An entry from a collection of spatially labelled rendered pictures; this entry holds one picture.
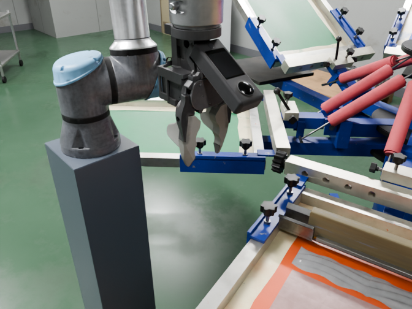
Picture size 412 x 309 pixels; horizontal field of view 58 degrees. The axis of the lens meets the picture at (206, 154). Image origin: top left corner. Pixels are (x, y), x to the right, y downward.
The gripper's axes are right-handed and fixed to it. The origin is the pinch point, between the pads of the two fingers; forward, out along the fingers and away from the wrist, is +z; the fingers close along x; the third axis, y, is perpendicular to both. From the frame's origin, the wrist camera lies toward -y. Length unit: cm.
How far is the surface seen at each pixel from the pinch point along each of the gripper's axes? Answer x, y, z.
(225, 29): -393, 391, 96
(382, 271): -41, -20, 41
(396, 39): -182, 47, 18
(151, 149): -34, 69, 41
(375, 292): -33, -22, 40
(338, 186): -58, 4, 35
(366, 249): -39, -15, 35
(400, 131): -88, 1, 26
